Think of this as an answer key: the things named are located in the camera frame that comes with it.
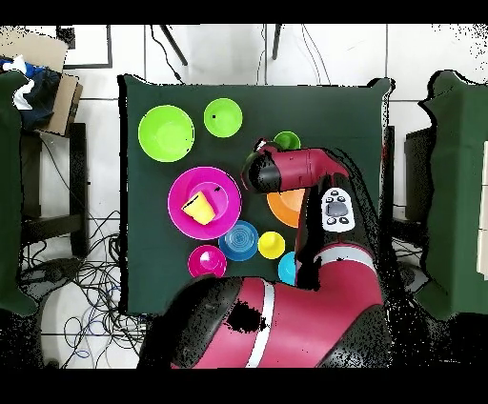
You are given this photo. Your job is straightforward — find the large orange bowl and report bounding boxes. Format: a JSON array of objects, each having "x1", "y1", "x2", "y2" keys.
[{"x1": 265, "y1": 188, "x2": 307, "y2": 229}]

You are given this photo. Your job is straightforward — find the ridged yellow cup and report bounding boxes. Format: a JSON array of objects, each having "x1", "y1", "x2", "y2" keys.
[{"x1": 180, "y1": 191, "x2": 217, "y2": 226}]

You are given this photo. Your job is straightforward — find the ridged green cup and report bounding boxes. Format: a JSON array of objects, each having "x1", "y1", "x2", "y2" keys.
[{"x1": 273, "y1": 131, "x2": 302, "y2": 151}]

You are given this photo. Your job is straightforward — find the dark blue bowl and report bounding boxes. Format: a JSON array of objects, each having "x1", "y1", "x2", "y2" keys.
[{"x1": 217, "y1": 219, "x2": 260, "y2": 263}]

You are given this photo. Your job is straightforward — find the smooth yellow cup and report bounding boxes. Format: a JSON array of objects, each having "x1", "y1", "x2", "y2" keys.
[{"x1": 257, "y1": 231, "x2": 287, "y2": 261}]

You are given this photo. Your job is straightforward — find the large pink bowl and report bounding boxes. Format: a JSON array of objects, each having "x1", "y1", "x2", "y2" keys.
[{"x1": 166, "y1": 165, "x2": 243, "y2": 241}]

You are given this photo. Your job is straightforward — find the small red bowl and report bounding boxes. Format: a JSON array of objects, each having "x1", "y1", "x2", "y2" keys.
[{"x1": 187, "y1": 244, "x2": 229, "y2": 278}]

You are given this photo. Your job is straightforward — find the small light blue bowl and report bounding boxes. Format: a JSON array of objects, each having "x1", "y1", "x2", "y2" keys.
[{"x1": 276, "y1": 251, "x2": 297, "y2": 287}]

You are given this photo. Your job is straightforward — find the small green bowl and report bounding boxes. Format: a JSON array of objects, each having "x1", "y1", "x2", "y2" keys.
[{"x1": 202, "y1": 97, "x2": 244, "y2": 139}]

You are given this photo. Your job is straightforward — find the large green bowl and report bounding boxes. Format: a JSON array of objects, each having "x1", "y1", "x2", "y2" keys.
[{"x1": 137, "y1": 104, "x2": 195, "y2": 164}]

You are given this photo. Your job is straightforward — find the dark green tablecloth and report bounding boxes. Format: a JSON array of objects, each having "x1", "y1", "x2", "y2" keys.
[
  {"x1": 117, "y1": 73, "x2": 396, "y2": 319},
  {"x1": 413, "y1": 69, "x2": 488, "y2": 321},
  {"x1": 0, "y1": 70, "x2": 39, "y2": 317}
]

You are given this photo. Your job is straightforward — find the black tripod leg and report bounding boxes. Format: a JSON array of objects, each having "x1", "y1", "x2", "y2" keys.
[
  {"x1": 158, "y1": 24, "x2": 189, "y2": 67},
  {"x1": 271, "y1": 24, "x2": 284, "y2": 61}
]

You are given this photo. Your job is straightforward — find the black stool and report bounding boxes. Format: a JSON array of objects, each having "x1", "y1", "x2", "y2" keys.
[{"x1": 18, "y1": 121, "x2": 91, "y2": 258}]

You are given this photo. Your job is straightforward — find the black cabinet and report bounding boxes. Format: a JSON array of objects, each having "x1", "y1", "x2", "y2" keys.
[{"x1": 403, "y1": 127, "x2": 434, "y2": 222}]

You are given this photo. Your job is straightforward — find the blue and black bag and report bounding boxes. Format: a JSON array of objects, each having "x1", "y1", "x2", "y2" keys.
[{"x1": 0, "y1": 54, "x2": 62, "y2": 131}]

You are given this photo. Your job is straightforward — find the cardboard box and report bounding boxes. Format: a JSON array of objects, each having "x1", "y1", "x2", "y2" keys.
[{"x1": 0, "y1": 25, "x2": 84, "y2": 136}]

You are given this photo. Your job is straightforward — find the black floor cable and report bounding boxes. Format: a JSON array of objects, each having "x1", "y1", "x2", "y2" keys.
[{"x1": 149, "y1": 24, "x2": 185, "y2": 84}]

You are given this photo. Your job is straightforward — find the black frame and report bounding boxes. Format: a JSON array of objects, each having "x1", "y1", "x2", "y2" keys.
[{"x1": 55, "y1": 24, "x2": 114, "y2": 71}]

